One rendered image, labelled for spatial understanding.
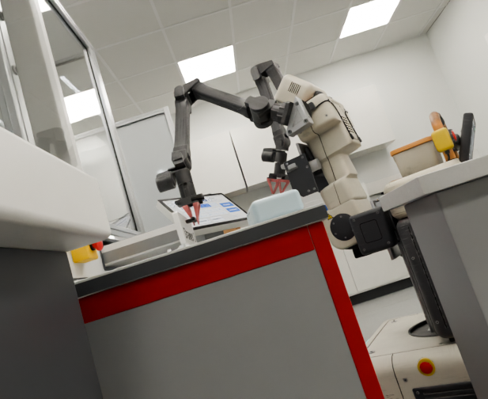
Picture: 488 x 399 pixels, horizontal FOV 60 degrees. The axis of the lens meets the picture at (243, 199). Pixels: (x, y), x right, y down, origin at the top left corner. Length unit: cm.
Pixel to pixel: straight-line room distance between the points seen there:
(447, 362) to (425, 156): 67
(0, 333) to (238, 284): 40
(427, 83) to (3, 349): 574
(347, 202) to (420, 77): 443
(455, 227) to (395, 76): 497
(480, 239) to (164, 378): 68
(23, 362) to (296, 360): 44
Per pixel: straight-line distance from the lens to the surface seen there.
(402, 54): 604
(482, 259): 101
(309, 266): 77
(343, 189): 166
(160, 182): 155
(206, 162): 493
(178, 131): 170
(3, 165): 46
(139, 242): 140
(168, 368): 80
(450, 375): 150
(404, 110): 575
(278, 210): 79
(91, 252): 121
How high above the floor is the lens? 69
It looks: 9 degrees up
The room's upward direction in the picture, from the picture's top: 18 degrees counter-clockwise
